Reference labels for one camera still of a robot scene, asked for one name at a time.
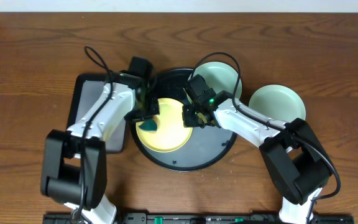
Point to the yellow plate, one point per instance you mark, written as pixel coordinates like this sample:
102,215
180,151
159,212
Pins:
171,133

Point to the light green plate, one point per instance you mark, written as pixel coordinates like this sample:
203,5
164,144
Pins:
218,76
278,102

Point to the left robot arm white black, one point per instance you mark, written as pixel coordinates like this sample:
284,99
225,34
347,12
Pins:
74,167

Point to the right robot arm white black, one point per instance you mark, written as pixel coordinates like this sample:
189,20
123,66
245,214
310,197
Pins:
297,163

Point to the green yellow sponge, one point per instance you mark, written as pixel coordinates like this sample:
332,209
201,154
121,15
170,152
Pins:
148,125

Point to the black round tray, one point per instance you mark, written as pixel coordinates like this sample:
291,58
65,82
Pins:
205,146

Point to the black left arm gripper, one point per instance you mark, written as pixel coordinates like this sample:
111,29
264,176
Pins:
155,109

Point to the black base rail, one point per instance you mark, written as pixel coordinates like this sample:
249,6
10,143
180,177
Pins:
143,218

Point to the black rectangular tray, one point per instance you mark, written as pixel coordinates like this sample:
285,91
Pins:
87,89

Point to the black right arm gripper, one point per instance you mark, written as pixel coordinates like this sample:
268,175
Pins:
188,121

